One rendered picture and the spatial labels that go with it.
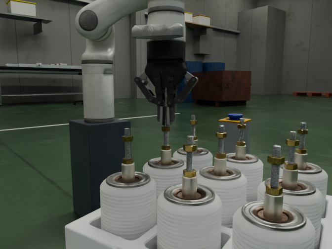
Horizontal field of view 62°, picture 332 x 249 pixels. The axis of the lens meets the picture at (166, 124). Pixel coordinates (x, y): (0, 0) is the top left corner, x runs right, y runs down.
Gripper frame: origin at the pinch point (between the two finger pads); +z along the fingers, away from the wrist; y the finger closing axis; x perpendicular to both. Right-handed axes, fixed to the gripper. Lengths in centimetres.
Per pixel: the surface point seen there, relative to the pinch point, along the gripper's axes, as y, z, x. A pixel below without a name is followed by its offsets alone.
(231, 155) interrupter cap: -13.0, 9.7, -8.8
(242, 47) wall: -28, -144, -1101
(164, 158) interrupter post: -0.1, 8.7, 1.2
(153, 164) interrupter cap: 1.9, 9.7, 2.4
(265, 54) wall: -107, -109, -1045
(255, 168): -18.0, 10.8, -3.7
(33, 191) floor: 61, 35, -32
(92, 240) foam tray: 7.0, 17.5, 18.3
